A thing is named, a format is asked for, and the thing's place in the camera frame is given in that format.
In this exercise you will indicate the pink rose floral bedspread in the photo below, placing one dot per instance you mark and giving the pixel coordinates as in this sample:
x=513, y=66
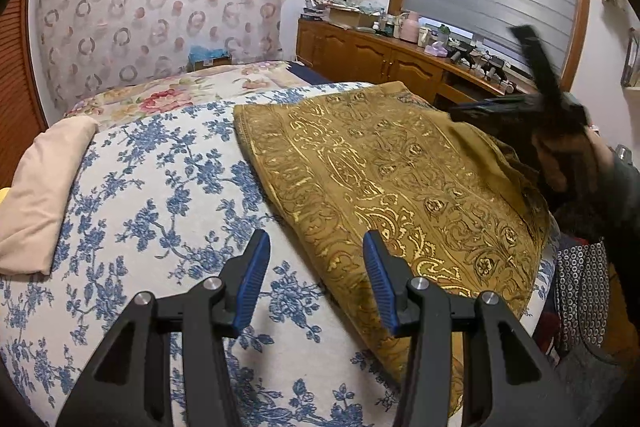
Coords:
x=165, y=99

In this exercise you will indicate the pink jug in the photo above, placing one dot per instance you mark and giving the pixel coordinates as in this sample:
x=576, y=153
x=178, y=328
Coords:
x=409, y=28

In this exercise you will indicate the wall picture frame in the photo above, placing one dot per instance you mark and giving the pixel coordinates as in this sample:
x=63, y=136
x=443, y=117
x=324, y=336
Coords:
x=632, y=57

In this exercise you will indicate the beige pink folded cloth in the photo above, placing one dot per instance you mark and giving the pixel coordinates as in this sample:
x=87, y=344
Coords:
x=40, y=192

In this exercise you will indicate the cardboard box with blue bag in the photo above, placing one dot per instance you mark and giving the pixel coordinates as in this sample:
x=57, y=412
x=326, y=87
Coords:
x=210, y=57

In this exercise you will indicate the black white dotted cloth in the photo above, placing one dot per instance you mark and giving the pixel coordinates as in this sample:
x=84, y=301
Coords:
x=582, y=292

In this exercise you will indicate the pink tissue box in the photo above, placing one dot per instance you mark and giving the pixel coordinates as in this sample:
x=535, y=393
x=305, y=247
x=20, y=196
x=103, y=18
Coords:
x=437, y=49

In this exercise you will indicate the wooden cabinet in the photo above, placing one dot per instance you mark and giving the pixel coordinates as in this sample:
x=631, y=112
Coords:
x=360, y=49

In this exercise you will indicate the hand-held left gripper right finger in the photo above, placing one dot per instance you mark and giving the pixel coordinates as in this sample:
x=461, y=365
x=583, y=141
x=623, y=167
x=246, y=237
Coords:
x=382, y=287

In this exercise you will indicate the open cardboard box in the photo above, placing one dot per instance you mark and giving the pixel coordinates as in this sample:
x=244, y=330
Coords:
x=345, y=16

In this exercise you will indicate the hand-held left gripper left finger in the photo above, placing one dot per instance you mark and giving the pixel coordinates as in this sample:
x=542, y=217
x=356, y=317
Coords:
x=252, y=279

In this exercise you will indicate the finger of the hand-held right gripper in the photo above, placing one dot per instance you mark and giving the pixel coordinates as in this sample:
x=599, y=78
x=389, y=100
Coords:
x=537, y=62
x=482, y=111

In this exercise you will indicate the navy blue sheet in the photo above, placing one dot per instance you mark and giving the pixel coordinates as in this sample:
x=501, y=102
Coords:
x=310, y=74

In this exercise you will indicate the person's right hand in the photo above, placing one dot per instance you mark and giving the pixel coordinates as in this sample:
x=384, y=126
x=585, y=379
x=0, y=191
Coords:
x=565, y=162

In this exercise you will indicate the mustard patterned shirt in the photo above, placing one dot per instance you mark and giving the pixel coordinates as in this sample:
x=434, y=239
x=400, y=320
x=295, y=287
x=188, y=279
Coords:
x=380, y=172

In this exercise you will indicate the circle patterned sheer curtain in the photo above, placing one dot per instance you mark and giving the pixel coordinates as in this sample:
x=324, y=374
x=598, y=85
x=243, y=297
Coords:
x=150, y=2

